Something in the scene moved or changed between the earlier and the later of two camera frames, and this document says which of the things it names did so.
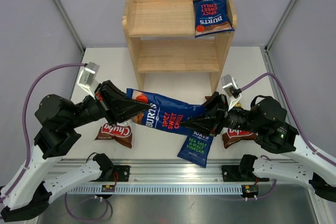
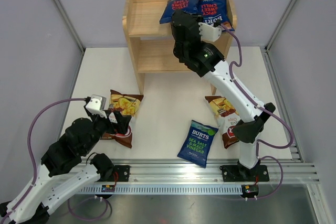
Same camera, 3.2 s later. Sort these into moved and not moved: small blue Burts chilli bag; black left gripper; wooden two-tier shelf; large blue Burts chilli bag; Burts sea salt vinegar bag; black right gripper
Moved: black right gripper; black left gripper; small blue Burts chilli bag
Not moved: wooden two-tier shelf; Burts sea salt vinegar bag; large blue Burts chilli bag
